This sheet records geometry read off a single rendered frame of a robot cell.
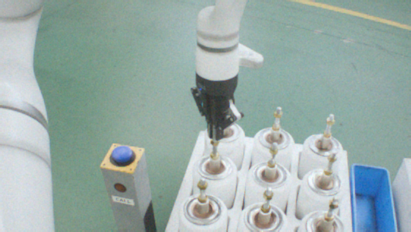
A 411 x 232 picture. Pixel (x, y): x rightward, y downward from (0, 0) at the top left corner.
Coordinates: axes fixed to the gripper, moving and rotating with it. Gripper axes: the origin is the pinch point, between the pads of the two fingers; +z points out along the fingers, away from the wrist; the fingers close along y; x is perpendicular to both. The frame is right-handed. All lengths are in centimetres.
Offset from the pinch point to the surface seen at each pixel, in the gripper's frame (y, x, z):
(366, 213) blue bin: 24, 37, 35
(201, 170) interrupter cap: -0.8, -2.9, 9.9
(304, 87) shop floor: -29, 73, 35
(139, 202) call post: -4.1, -16.6, 13.4
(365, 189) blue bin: 19, 41, 32
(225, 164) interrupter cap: 1.1, 2.2, 9.9
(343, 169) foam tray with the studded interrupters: 16.0, 28.5, 17.1
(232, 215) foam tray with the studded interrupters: 8.2, -1.7, 17.2
